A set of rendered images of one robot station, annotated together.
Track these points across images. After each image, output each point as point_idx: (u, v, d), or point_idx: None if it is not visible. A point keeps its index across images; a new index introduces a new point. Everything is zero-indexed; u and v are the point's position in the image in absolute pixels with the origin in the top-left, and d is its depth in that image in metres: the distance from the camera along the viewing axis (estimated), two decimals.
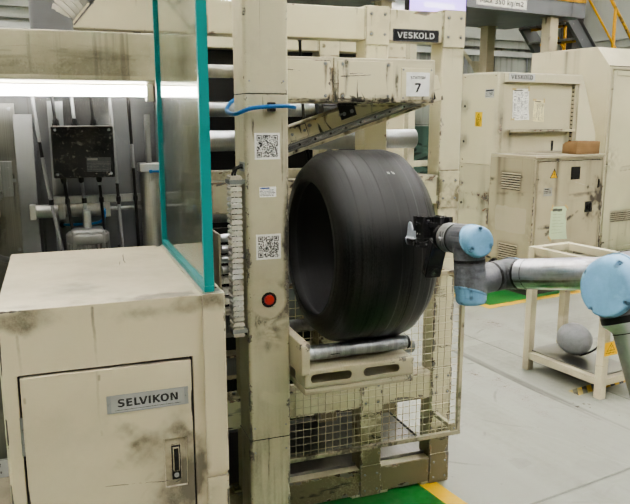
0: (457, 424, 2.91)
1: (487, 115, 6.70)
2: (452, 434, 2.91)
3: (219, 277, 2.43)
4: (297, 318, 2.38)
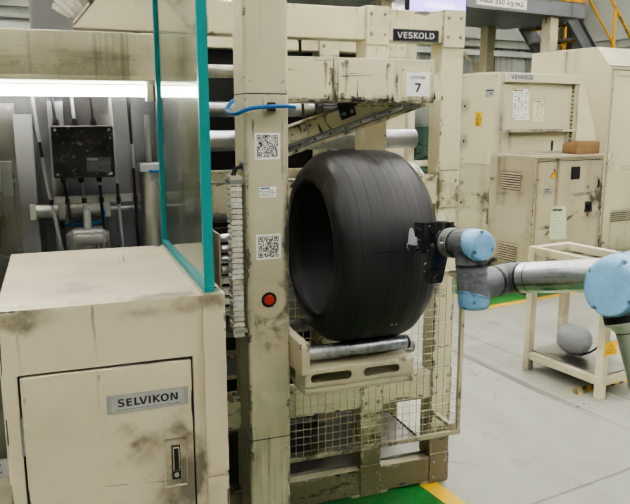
0: (457, 424, 2.91)
1: (487, 115, 6.70)
2: (452, 434, 2.91)
3: (219, 277, 2.43)
4: (299, 331, 2.37)
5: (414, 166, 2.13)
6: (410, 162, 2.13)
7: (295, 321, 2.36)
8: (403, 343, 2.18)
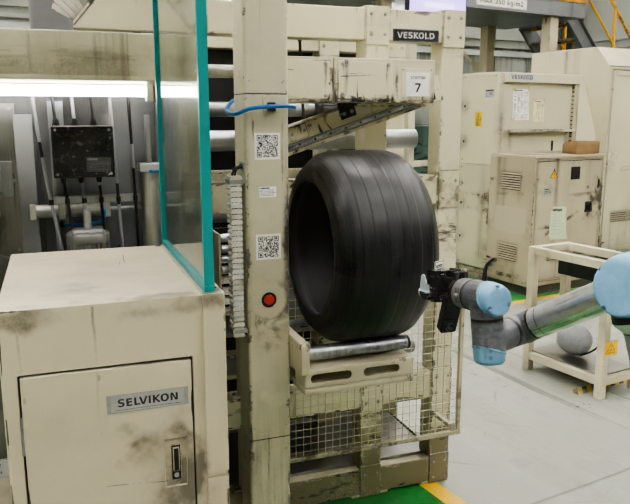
0: (457, 424, 2.91)
1: (487, 115, 6.70)
2: (452, 434, 2.91)
3: (219, 277, 2.43)
4: None
5: (437, 268, 2.04)
6: (436, 263, 2.03)
7: None
8: (402, 348, 2.19)
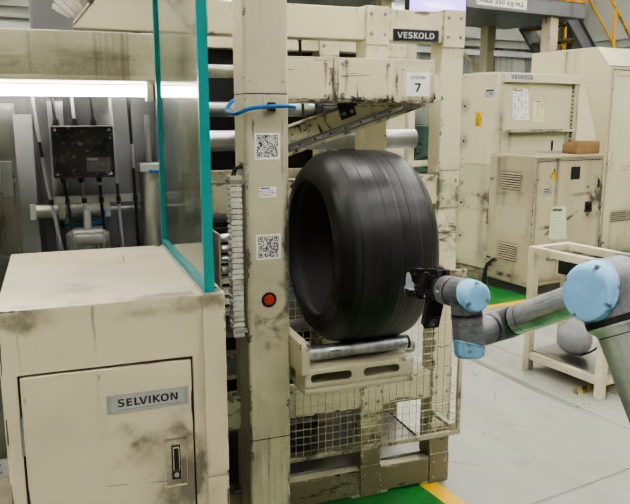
0: (457, 424, 2.91)
1: (487, 115, 6.70)
2: (452, 434, 2.91)
3: (219, 277, 2.43)
4: (296, 319, 2.39)
5: None
6: None
7: None
8: None
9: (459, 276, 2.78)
